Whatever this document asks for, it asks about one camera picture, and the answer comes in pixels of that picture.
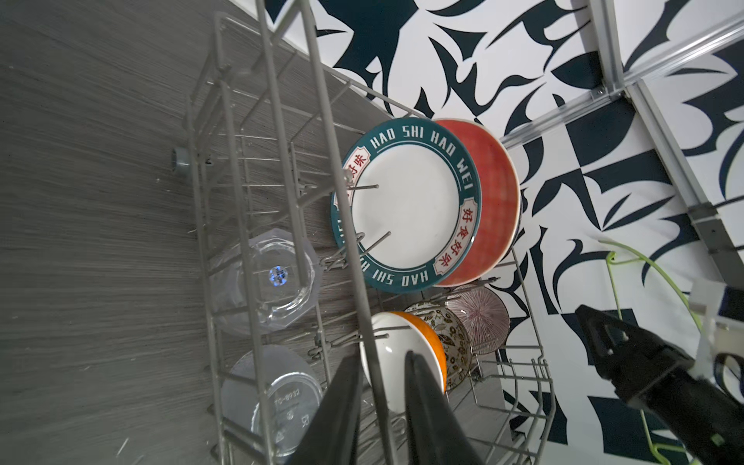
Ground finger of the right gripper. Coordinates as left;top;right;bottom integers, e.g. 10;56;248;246
575;305;695;401

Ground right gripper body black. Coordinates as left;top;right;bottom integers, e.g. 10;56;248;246
628;348;743;464

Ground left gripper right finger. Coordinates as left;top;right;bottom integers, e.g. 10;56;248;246
404;351;484;464

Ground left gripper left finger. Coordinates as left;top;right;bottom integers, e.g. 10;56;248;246
287;354;363;465

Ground frosted textured plastic cup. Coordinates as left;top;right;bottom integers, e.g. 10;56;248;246
221;345;323;463

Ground black white patterned bowl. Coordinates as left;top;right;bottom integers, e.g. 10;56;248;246
405;301;473;391

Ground white orange small bowl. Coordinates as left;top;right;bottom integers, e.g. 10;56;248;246
371;311;448;414

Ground pink ribbed bowl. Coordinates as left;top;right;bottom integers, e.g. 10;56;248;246
446;286;511;355

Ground clear faceted plastic cup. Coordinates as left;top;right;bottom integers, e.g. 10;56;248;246
209;229;323;336

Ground teal red striped bowl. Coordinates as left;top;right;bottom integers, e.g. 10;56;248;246
436;119;521;288

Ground green rim lettered plate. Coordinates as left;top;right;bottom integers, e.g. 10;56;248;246
343;117;484;294

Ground grey wire dish rack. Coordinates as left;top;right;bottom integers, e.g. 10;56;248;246
172;1;557;464

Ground green plastic hanger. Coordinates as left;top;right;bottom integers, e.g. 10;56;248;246
598;239;707;465

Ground black wall hook rail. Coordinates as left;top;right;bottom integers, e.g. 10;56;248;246
687;192;743;289

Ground aluminium frame bars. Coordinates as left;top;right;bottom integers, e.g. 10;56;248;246
502;1;743;216

